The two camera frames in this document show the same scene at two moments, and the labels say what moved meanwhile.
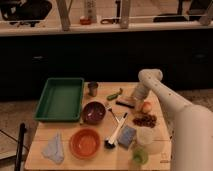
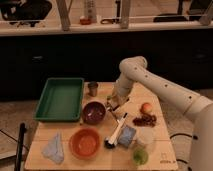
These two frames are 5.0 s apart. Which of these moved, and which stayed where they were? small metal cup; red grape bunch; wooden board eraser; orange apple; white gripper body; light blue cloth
Moved: white gripper body; wooden board eraser
Stayed: orange apple; red grape bunch; light blue cloth; small metal cup
